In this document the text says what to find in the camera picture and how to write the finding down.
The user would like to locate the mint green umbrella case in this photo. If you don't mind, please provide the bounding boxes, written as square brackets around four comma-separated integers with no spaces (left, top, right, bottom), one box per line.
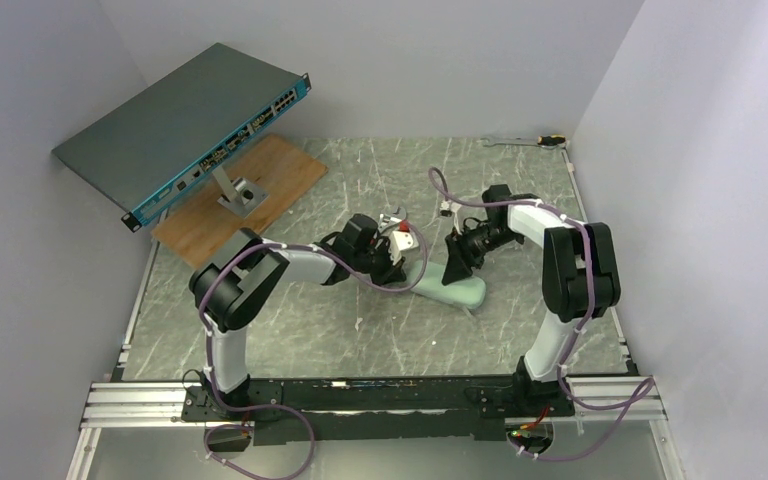
[405,261,487,310]

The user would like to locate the grey blue network switch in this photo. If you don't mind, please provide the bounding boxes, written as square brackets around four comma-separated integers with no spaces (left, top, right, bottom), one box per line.
[52,43,311,232]

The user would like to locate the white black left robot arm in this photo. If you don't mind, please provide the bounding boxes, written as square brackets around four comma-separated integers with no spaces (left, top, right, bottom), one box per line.
[189,214,406,408]

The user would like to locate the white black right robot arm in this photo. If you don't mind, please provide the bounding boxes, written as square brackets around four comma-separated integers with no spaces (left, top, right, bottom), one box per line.
[442,184,621,411]

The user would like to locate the wooden board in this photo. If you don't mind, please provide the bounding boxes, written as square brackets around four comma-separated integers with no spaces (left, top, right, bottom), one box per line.
[152,134,327,268]

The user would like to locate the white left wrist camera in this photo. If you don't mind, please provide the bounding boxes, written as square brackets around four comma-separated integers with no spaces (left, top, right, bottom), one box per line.
[386,227,419,264]

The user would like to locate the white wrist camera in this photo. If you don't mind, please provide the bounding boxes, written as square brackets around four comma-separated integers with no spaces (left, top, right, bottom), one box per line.
[386,227,419,264]
[439,201,461,219]

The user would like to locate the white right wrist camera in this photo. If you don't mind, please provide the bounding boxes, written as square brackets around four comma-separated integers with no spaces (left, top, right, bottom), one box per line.
[439,201,461,219]

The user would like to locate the red handled adjustable wrench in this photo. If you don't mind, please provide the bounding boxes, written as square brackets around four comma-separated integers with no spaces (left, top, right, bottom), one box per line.
[378,206,408,231]

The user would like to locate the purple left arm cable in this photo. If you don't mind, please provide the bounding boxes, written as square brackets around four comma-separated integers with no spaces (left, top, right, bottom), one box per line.
[198,221,430,480]

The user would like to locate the metal switch stand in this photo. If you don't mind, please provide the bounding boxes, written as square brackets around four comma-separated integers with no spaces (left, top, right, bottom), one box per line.
[212,166,269,219]

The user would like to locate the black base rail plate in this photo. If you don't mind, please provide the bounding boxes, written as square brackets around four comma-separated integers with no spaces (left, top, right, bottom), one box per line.
[180,373,575,446]

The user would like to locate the aluminium frame rails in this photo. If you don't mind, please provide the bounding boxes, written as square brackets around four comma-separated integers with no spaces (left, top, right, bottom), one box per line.
[65,148,687,480]

